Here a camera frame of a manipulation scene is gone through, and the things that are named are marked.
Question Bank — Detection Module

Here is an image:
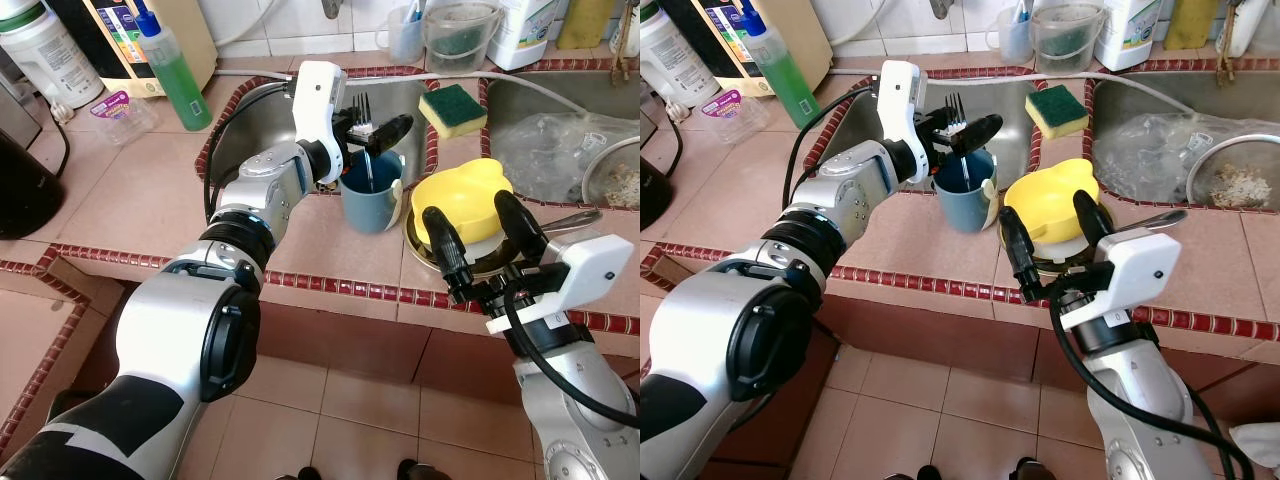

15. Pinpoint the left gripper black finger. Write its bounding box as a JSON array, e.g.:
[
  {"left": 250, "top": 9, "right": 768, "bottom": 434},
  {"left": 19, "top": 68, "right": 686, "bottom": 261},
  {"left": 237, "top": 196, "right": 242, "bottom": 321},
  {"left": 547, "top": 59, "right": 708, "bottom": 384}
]
[
  {"left": 366, "top": 113, "right": 414, "bottom": 153},
  {"left": 954, "top": 113, "right": 1003, "bottom": 153}
]

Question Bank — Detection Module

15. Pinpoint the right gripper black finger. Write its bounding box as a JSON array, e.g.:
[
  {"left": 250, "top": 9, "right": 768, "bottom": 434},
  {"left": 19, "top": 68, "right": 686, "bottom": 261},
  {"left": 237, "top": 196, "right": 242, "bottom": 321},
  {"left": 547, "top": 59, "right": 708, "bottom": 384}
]
[
  {"left": 1003, "top": 208, "right": 1047, "bottom": 303},
  {"left": 425, "top": 206, "right": 473, "bottom": 303},
  {"left": 497, "top": 189, "right": 550, "bottom": 263},
  {"left": 1075, "top": 190, "right": 1117, "bottom": 265}
]

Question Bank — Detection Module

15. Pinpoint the round steel plate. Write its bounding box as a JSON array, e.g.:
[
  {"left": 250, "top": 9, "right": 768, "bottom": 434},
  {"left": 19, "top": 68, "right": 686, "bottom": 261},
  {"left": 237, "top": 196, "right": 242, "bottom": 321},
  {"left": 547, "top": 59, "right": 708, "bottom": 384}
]
[
  {"left": 997, "top": 210, "right": 1121, "bottom": 279},
  {"left": 403, "top": 205, "right": 561, "bottom": 279}
]

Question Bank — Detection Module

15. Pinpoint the steel fork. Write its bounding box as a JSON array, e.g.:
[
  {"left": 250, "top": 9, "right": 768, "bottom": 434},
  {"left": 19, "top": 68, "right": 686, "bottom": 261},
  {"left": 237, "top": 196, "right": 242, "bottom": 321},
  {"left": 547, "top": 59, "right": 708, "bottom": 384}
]
[
  {"left": 943, "top": 92, "right": 973, "bottom": 191},
  {"left": 350, "top": 92, "right": 379, "bottom": 191}
]

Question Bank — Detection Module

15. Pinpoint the yellow plastic bowl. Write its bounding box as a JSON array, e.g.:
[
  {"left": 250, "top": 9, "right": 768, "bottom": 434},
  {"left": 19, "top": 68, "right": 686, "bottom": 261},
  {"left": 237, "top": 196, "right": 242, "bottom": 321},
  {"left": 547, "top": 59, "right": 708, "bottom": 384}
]
[
  {"left": 410, "top": 157, "right": 514, "bottom": 263},
  {"left": 1003, "top": 158, "right": 1104, "bottom": 251}
]

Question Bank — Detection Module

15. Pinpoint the blue plastic cup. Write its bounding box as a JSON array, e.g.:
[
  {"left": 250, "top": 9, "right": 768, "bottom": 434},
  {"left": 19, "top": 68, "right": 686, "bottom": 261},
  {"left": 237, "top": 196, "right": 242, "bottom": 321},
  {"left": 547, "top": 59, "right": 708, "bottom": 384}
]
[
  {"left": 932, "top": 148, "right": 1001, "bottom": 234},
  {"left": 338, "top": 148, "right": 406, "bottom": 236}
]

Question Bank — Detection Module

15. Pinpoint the yellow green scouring sponge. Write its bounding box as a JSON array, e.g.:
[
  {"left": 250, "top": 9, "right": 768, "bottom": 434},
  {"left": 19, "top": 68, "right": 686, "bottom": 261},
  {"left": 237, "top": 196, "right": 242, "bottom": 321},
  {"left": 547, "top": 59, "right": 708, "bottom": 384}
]
[
  {"left": 1025, "top": 83, "right": 1091, "bottom": 139},
  {"left": 418, "top": 83, "right": 489, "bottom": 141}
]

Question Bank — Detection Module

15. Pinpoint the clear plastic bag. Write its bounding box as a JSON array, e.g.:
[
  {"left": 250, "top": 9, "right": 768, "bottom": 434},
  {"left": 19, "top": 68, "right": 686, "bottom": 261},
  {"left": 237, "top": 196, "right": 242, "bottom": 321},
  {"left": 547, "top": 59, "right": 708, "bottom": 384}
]
[
  {"left": 1095, "top": 112, "right": 1280, "bottom": 201},
  {"left": 495, "top": 112, "right": 641, "bottom": 206}
]

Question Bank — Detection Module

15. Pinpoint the stainless steel sink basin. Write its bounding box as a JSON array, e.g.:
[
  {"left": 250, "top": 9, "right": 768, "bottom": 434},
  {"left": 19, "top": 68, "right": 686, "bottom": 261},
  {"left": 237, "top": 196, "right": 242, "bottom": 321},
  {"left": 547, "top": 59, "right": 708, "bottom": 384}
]
[
  {"left": 480, "top": 72, "right": 641, "bottom": 211},
  {"left": 205, "top": 72, "right": 436, "bottom": 196},
  {"left": 785, "top": 72, "right": 1036, "bottom": 196},
  {"left": 1085, "top": 72, "right": 1280, "bottom": 211}
]

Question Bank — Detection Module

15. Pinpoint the small clear plastic cup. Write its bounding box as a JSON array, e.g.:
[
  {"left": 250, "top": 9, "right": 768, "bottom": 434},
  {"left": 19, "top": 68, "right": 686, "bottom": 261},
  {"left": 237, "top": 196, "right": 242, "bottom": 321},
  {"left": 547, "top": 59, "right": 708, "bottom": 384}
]
[
  {"left": 375, "top": 5, "right": 426, "bottom": 64},
  {"left": 985, "top": 5, "right": 1036, "bottom": 63}
]

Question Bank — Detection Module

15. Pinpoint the steel strainer bowl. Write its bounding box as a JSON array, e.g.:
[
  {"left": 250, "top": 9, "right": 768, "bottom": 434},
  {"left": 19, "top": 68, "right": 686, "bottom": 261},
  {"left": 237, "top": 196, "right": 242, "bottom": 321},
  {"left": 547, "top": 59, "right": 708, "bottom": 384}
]
[
  {"left": 1185, "top": 135, "right": 1280, "bottom": 211},
  {"left": 580, "top": 135, "right": 641, "bottom": 209}
]

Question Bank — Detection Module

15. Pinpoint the clear measuring cup green scrubber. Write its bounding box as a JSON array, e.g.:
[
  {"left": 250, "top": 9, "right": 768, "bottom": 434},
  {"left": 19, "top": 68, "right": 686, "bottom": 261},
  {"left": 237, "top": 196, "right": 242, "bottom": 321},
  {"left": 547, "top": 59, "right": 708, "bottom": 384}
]
[
  {"left": 420, "top": 0, "right": 504, "bottom": 73},
  {"left": 1030, "top": 0, "right": 1109, "bottom": 73}
]

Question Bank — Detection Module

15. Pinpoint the black electric kettle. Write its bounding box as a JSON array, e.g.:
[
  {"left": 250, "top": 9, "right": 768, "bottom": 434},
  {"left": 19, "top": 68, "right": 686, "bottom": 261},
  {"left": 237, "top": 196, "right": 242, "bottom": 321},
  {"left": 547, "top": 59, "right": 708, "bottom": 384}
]
[
  {"left": 640, "top": 150, "right": 673, "bottom": 231},
  {"left": 0, "top": 125, "right": 69, "bottom": 241}
]

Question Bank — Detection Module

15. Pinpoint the green dish soap bottle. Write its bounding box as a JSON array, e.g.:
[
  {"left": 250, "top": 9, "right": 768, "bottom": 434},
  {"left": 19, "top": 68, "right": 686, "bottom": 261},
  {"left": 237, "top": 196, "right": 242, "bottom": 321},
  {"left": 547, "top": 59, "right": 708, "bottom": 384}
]
[
  {"left": 745, "top": 0, "right": 823, "bottom": 129},
  {"left": 133, "top": 0, "right": 214, "bottom": 133}
]

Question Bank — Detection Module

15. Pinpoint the white bottle yellow cap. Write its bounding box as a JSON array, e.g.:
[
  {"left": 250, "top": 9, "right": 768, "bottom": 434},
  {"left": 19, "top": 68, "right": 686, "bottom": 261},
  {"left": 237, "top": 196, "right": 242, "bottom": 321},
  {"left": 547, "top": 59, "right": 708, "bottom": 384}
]
[
  {"left": 487, "top": 0, "right": 561, "bottom": 71},
  {"left": 1093, "top": 0, "right": 1166, "bottom": 71}
]

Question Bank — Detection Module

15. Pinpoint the clear tub purple label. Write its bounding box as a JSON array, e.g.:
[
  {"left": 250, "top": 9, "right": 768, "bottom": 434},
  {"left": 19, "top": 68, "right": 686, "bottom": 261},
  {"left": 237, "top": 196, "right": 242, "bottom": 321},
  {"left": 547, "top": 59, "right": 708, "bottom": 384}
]
[
  {"left": 90, "top": 90, "right": 158, "bottom": 148},
  {"left": 698, "top": 90, "right": 766, "bottom": 146}
]

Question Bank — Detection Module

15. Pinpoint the plain yellow sponge block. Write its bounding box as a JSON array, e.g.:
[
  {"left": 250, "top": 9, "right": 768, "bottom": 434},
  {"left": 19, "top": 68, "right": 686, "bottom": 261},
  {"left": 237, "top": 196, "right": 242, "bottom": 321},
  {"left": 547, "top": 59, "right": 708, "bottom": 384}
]
[
  {"left": 555, "top": 0, "right": 616, "bottom": 51},
  {"left": 1163, "top": 0, "right": 1223, "bottom": 51}
]

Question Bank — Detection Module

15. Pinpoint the white jug green band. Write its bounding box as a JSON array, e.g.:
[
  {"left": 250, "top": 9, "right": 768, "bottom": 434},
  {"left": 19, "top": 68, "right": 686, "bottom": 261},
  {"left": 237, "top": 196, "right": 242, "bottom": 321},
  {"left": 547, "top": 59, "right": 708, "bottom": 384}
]
[
  {"left": 0, "top": 0, "right": 106, "bottom": 111},
  {"left": 640, "top": 0, "right": 719, "bottom": 109}
]

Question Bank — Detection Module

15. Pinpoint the cream water ionizer appliance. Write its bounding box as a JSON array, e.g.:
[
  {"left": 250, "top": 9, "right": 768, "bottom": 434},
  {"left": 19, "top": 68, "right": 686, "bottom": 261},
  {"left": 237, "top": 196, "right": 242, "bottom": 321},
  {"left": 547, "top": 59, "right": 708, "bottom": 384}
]
[
  {"left": 45, "top": 0, "right": 219, "bottom": 99},
  {"left": 670, "top": 0, "right": 833, "bottom": 96}
]

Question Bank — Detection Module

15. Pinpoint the chrome sink faucet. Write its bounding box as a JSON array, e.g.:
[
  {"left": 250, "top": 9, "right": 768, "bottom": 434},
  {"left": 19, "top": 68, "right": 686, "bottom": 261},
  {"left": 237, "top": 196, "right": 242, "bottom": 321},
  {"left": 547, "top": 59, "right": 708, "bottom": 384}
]
[{"left": 1222, "top": 0, "right": 1280, "bottom": 61}]

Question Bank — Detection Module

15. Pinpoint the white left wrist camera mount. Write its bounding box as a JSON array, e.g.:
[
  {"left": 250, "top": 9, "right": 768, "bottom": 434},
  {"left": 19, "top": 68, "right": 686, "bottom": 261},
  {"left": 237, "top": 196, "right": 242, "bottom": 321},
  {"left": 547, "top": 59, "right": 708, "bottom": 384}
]
[
  {"left": 878, "top": 60, "right": 931, "bottom": 186},
  {"left": 292, "top": 60, "right": 349, "bottom": 151}
]

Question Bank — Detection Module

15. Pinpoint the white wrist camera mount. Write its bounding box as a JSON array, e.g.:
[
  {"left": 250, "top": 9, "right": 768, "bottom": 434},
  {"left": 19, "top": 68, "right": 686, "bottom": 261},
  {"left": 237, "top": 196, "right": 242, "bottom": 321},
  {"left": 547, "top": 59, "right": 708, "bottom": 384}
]
[
  {"left": 292, "top": 60, "right": 349, "bottom": 151},
  {"left": 1060, "top": 228, "right": 1183, "bottom": 333},
  {"left": 878, "top": 60, "right": 931, "bottom": 186},
  {"left": 487, "top": 235, "right": 636, "bottom": 336}
]

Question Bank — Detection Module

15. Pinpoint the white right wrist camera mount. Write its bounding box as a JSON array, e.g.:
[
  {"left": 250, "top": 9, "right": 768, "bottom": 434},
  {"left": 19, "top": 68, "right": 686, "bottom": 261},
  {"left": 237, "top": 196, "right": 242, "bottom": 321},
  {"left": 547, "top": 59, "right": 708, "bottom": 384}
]
[
  {"left": 487, "top": 235, "right": 636, "bottom": 336},
  {"left": 1060, "top": 228, "right": 1183, "bottom": 333}
]

